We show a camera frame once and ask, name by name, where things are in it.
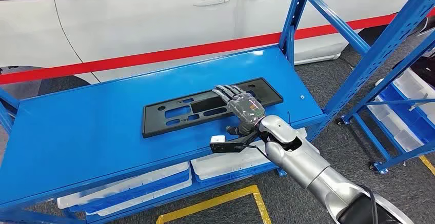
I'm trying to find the blue steel shelf rack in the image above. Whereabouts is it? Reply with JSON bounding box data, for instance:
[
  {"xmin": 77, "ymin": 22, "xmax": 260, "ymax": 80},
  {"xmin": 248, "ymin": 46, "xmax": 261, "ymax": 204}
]
[
  {"xmin": 340, "ymin": 37, "xmax": 435, "ymax": 176},
  {"xmin": 0, "ymin": 0, "xmax": 435, "ymax": 224}
]

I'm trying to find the yellow floor tape square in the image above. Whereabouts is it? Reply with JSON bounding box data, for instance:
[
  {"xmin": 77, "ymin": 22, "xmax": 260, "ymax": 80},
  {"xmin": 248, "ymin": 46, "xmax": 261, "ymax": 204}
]
[{"xmin": 156, "ymin": 184, "xmax": 272, "ymax": 224}]

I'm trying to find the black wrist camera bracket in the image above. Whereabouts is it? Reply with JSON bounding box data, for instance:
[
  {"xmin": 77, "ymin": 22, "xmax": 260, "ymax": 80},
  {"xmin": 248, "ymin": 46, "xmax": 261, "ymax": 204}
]
[{"xmin": 210, "ymin": 131, "xmax": 269, "ymax": 154}]

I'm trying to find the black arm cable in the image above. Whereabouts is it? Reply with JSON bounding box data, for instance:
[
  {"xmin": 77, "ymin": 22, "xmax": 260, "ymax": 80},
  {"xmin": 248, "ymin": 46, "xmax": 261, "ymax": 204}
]
[{"xmin": 357, "ymin": 184, "xmax": 379, "ymax": 224}]

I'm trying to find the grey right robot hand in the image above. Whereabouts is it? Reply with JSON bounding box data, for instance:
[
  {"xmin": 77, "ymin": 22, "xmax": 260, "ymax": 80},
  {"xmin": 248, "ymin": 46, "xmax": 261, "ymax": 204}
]
[{"xmin": 212, "ymin": 84, "xmax": 266, "ymax": 137}]

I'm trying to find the black plastic frame part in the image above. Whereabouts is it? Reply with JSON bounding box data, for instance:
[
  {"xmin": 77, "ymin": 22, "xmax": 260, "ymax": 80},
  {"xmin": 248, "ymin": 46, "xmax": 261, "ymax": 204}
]
[{"xmin": 142, "ymin": 77, "xmax": 284, "ymax": 138}]

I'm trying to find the white car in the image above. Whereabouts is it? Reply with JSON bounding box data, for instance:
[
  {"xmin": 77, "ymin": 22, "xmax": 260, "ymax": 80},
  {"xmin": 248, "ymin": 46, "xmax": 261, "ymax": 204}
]
[{"xmin": 0, "ymin": 0, "xmax": 435, "ymax": 91}]

